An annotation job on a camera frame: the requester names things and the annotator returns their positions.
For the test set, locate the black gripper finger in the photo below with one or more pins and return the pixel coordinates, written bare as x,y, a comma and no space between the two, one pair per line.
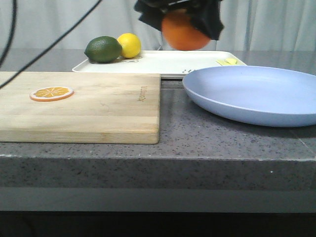
151,11
205,17

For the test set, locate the whole orange fruit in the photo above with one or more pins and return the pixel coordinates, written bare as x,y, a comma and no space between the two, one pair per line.
180,34

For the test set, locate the light blue plate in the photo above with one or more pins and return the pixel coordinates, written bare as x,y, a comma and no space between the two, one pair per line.
255,95

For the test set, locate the cream white tray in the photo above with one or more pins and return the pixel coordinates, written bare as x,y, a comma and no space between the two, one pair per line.
169,64

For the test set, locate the yellow lemon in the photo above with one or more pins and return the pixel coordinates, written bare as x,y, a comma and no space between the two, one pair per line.
131,45

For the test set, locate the grey curtain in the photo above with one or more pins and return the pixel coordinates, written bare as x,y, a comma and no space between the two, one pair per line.
257,25

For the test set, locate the green lime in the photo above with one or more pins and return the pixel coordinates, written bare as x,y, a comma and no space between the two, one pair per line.
103,49

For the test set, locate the wooden cutting board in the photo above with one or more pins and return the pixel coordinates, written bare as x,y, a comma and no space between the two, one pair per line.
104,108

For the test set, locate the orange slice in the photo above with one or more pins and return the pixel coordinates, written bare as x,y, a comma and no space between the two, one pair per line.
53,93

